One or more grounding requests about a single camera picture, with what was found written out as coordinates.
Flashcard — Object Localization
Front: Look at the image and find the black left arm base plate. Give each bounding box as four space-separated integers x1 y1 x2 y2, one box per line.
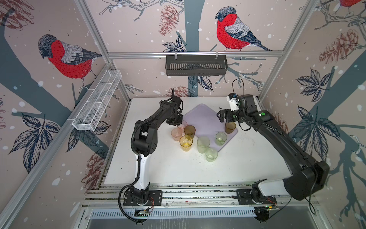
123 187 163 207

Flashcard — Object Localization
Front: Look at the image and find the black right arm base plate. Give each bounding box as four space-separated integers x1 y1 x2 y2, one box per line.
236 189 277 205

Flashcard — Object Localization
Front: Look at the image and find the black wire wall basket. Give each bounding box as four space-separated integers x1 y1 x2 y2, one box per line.
165 55 228 76

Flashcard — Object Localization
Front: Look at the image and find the white mesh wall basket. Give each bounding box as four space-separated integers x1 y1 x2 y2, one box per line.
72 70 122 131

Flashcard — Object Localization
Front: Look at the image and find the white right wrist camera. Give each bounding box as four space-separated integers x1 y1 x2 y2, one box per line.
227 93 239 111

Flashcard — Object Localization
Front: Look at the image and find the aluminium rail frame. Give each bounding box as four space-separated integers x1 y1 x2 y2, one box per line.
81 181 319 210

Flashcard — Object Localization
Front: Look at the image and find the dark brown glass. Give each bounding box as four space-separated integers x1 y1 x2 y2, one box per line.
184 125 196 139

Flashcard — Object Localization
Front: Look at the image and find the lilac plastic tray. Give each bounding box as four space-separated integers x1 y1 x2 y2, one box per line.
183 104 238 152

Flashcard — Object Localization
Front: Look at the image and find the bright green glass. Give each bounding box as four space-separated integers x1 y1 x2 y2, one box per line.
215 132 227 146

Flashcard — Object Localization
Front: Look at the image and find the black corrugated cable hose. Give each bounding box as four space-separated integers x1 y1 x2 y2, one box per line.
118 154 149 224

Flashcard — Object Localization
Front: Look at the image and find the pale green tall glass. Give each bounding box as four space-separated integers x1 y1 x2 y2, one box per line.
197 136 210 154

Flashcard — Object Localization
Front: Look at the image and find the pale green small glass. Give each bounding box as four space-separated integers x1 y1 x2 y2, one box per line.
205 148 218 162

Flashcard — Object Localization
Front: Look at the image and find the brown textured glass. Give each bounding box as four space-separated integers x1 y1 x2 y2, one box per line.
225 122 236 134

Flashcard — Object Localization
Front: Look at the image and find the yellow amber glass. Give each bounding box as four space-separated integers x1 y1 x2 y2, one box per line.
179 135 193 152

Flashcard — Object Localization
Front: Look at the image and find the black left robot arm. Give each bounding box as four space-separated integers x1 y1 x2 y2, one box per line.
131 95 184 190

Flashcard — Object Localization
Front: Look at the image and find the rose pink glass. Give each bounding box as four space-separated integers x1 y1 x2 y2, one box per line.
178 120 188 130

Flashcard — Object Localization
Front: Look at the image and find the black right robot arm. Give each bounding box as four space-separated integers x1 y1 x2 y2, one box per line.
216 93 330 203

